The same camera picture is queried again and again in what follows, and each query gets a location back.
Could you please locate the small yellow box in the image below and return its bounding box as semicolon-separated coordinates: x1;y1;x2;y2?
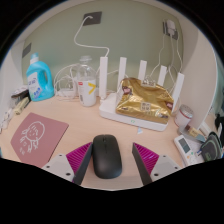
12;96;32;116

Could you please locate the pink mouse pad with drawing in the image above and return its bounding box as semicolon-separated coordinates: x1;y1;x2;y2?
9;112;70;169

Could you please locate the gold foil snack bag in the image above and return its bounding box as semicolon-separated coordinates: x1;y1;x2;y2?
115;77;175;126

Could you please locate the grey wall socket plate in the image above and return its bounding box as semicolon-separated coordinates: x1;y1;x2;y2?
82;11;103;27

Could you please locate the white wall charger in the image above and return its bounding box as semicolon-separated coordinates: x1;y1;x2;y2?
162;19;180;41

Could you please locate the black computer mouse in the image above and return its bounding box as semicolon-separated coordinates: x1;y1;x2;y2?
91;133;123;180

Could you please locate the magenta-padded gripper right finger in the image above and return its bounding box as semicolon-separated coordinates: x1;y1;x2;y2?
131;142;184;187

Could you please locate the clear plastic bottle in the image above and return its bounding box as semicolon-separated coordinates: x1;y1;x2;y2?
76;55;98;108

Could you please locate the white router with antennas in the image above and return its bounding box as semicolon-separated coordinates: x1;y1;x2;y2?
98;56;185;132

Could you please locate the blue detergent bottle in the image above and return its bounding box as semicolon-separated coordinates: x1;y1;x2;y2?
25;52;55;102

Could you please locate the white device with screen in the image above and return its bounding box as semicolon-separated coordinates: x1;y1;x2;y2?
173;134;202;167

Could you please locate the black zip pouch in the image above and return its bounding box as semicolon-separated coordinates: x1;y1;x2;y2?
199;131;224;162

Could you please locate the white cable from wall socket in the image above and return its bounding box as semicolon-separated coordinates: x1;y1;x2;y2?
73;14;111;60

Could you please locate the small white round can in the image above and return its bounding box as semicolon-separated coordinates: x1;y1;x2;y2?
173;104;195;128

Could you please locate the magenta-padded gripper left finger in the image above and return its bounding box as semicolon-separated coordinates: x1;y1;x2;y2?
41;142;94;186

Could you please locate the grey blank wall plate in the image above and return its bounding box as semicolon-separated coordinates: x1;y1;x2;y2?
21;42;33;59

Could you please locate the flat book stack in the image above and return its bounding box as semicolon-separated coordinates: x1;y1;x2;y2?
10;84;31;101

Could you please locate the bundle of white cables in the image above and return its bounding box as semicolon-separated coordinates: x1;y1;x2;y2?
53;63;81;101

